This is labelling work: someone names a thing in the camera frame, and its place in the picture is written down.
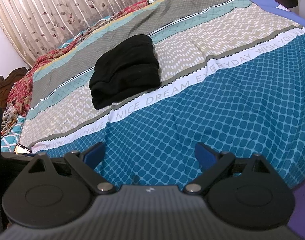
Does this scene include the floral beige curtain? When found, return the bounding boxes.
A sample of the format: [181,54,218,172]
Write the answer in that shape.
[0,0,141,67]

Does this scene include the smartphone with lit screen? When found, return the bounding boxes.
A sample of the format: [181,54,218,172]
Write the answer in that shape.
[14,143,31,154]

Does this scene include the carved wooden headboard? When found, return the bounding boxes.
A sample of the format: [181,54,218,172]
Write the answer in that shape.
[0,67,28,111]

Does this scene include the black pants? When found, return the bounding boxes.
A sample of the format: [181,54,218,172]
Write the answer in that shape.
[89,34,161,110]

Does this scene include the teal lattice pillow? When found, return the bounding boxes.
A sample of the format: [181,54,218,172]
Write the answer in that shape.
[1,116,25,152]

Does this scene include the purple blue mattress edge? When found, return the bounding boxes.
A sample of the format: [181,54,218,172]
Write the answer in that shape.
[250,0,305,27]

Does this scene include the striped patterned bedsheet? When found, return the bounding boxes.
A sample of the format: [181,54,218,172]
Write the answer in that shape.
[20,0,305,187]

